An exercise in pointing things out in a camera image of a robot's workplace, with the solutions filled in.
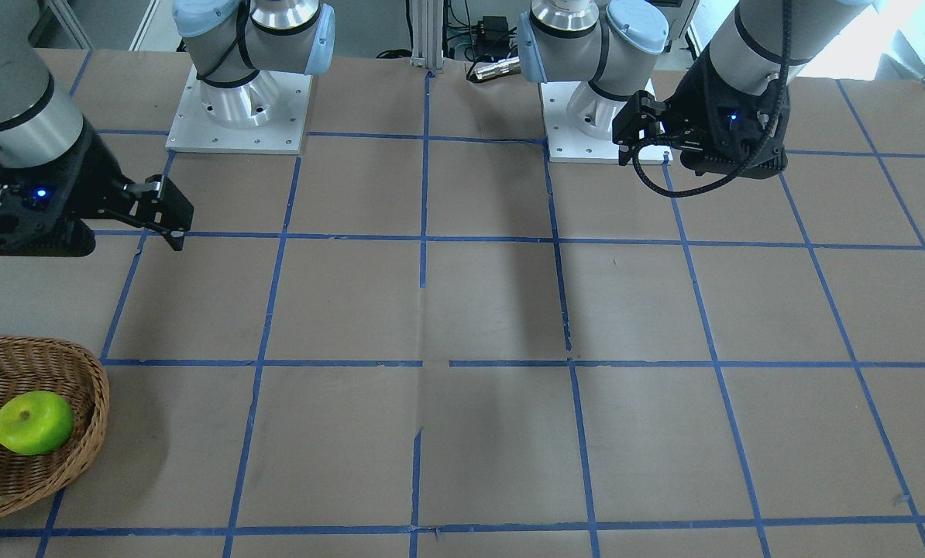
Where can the aluminium frame post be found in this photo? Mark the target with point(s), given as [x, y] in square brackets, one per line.
[427, 31]

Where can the woven wicker basket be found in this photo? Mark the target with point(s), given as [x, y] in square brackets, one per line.
[73, 372]

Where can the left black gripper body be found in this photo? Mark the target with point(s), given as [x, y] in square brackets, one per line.
[692, 110]

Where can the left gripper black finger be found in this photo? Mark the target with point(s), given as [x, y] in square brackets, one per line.
[637, 125]

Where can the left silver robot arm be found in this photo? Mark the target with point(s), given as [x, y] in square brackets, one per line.
[615, 46]

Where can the black power brick behind table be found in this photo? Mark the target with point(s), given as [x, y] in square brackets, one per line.
[492, 29]

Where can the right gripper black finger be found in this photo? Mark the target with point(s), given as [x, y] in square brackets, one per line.
[158, 205]

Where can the silver metal cylinder connector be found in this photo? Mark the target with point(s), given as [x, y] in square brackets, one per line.
[496, 69]

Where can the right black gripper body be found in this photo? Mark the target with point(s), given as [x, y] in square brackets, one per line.
[93, 177]

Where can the green apple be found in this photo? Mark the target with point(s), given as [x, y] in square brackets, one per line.
[36, 422]

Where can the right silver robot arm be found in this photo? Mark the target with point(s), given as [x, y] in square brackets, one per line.
[235, 46]

